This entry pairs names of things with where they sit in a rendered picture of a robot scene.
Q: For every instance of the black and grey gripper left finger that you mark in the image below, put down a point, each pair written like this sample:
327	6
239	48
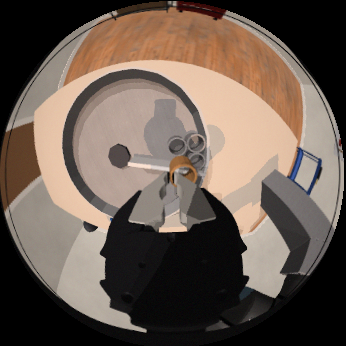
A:
145	207

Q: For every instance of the brown cylinder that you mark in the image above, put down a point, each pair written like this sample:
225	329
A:
181	161

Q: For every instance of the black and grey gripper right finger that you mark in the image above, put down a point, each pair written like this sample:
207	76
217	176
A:
199	206

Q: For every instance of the grey metal sleeve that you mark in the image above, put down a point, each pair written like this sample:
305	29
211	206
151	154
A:
199	147
199	163
177	152

